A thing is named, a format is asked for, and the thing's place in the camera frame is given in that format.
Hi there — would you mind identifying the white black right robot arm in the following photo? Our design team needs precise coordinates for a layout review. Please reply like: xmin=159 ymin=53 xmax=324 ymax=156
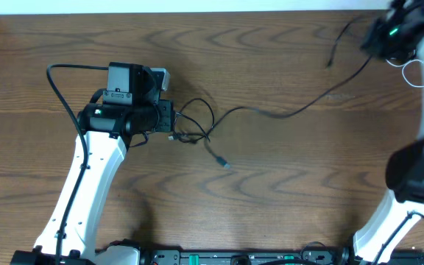
xmin=351 ymin=0 xmax=424 ymax=264

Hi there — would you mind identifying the black right camera cable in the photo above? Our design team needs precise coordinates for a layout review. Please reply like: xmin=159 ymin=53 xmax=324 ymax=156
xmin=372 ymin=211 xmax=424 ymax=265

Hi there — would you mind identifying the white USB cable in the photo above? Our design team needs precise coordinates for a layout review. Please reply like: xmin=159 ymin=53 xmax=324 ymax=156
xmin=385 ymin=58 xmax=424 ymax=88

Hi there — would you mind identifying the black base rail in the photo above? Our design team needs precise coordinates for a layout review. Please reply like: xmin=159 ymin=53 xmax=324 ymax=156
xmin=97 ymin=238 xmax=424 ymax=265

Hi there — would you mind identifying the black left camera cable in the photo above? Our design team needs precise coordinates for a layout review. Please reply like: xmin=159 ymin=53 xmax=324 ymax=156
xmin=46 ymin=63 xmax=110 ymax=265

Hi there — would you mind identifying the black camera cable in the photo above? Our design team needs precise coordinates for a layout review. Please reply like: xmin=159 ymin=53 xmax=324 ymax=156
xmin=46 ymin=63 xmax=110 ymax=265
xmin=372 ymin=211 xmax=424 ymax=265

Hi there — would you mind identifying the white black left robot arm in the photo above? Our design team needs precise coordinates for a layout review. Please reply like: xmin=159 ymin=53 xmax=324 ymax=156
xmin=11 ymin=62 xmax=174 ymax=265

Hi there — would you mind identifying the black USB cable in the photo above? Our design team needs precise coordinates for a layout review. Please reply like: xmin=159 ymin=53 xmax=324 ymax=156
xmin=167 ymin=16 xmax=373 ymax=169

